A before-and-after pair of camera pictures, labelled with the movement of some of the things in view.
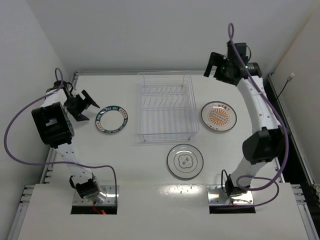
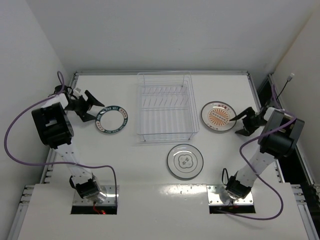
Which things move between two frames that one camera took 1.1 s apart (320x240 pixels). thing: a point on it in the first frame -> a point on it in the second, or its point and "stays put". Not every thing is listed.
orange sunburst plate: [219, 116] stays put
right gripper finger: [215, 59] -> [249, 112]
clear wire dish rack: [166, 107] stays put
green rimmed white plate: [111, 119] stays put
